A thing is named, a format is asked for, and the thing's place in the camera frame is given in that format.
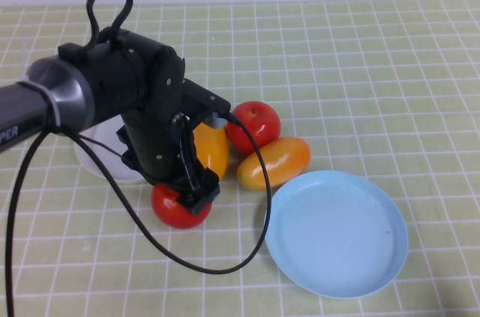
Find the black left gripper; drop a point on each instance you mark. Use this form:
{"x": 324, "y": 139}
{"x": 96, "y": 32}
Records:
{"x": 157, "y": 144}

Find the red apple long dark stem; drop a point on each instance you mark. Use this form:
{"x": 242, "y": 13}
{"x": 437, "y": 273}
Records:
{"x": 168, "y": 212}

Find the yellow pointed mango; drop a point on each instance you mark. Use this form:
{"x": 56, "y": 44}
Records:
{"x": 213, "y": 152}

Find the red apple short yellowish stem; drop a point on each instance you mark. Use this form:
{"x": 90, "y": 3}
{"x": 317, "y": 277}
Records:
{"x": 258, "y": 129}

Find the orange rounded mango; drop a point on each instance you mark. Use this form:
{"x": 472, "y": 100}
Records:
{"x": 288, "y": 159}

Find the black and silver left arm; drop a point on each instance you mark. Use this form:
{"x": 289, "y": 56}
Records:
{"x": 112, "y": 77}

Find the white round plate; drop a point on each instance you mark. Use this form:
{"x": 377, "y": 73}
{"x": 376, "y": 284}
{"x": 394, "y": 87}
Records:
{"x": 116, "y": 167}

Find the light blue round plate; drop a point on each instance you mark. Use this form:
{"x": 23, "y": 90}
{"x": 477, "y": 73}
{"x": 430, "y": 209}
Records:
{"x": 337, "y": 234}

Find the green checked tablecloth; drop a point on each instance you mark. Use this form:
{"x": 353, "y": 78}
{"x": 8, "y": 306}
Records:
{"x": 375, "y": 51}

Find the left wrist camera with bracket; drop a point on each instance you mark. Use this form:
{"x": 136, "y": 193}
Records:
{"x": 204, "y": 97}

